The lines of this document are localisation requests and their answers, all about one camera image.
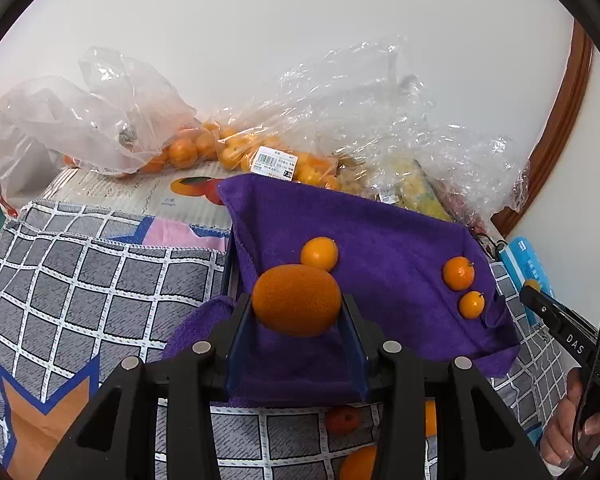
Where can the grey checkered star cloth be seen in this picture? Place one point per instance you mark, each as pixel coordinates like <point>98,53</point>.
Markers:
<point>82,288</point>

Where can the clear bag of oranges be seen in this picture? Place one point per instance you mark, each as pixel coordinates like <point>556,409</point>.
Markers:
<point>128,119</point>

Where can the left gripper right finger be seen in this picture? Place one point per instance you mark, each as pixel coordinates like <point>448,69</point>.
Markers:
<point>478,436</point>

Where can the white plastic bag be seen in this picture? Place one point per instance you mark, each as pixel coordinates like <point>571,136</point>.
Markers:
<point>26,166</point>

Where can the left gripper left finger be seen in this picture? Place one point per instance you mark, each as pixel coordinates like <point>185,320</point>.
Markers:
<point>114,437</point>

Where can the yellow snack package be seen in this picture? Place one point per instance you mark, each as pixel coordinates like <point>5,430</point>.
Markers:
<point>405,185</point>

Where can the oval orange kumquat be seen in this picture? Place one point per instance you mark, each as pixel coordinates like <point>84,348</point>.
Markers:
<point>320,253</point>

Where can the person's right hand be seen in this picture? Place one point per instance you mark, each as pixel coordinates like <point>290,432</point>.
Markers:
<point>556,447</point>

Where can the brown wooden door frame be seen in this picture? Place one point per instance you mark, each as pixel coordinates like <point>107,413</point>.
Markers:
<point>559,125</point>

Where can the orange mandarin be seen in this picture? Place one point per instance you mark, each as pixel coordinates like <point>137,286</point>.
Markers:
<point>359,465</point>

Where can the fruit printed cardboard box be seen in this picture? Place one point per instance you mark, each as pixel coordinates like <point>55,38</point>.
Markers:
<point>189,195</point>

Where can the small orange tangerine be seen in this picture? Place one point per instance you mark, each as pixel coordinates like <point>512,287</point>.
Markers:
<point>471,305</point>

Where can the large round orange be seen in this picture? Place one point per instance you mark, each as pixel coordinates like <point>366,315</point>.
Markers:
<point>296,300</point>

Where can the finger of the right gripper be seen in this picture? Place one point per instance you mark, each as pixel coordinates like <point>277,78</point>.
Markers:
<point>574,333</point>

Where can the pale yellow small fruit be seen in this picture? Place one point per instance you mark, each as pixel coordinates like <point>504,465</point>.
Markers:
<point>532,284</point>

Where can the small red apple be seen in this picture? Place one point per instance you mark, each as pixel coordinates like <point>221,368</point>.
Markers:
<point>342,421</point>

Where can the large crumpled clear plastic bag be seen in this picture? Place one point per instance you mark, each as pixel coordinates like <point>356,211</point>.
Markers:
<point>364,106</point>

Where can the yellow green small fruit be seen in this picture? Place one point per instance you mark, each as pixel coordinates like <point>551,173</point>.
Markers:
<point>430,418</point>

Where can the blue tissue pack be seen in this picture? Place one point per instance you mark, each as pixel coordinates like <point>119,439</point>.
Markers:
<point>522,264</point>

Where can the large orange with stem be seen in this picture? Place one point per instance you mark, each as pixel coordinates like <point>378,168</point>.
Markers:
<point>458,273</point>

